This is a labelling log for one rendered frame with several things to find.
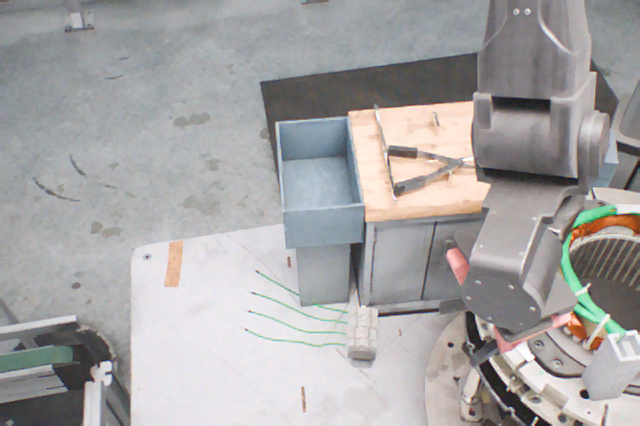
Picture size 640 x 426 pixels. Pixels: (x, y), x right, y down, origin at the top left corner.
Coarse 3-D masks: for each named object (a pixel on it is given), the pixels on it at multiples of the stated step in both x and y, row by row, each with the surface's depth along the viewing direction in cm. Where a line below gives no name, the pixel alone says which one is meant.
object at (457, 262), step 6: (450, 252) 63; (456, 252) 63; (450, 258) 63; (456, 258) 63; (462, 258) 63; (450, 264) 63; (456, 264) 62; (462, 264) 62; (456, 270) 62; (462, 270) 63; (456, 276) 65; (462, 276) 64; (462, 282) 65
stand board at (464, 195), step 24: (360, 120) 98; (384, 120) 98; (408, 120) 98; (456, 120) 98; (360, 144) 95; (408, 144) 95; (432, 144) 95; (456, 144) 95; (360, 168) 93; (384, 168) 93; (408, 168) 93; (432, 168) 92; (384, 192) 90; (408, 192) 90; (432, 192) 90; (456, 192) 90; (480, 192) 90; (384, 216) 89; (408, 216) 90; (432, 216) 90
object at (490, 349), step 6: (492, 342) 64; (486, 348) 64; (492, 348) 64; (498, 348) 64; (474, 354) 63; (480, 354) 63; (486, 354) 63; (492, 354) 64; (474, 360) 63; (480, 360) 63; (474, 366) 64
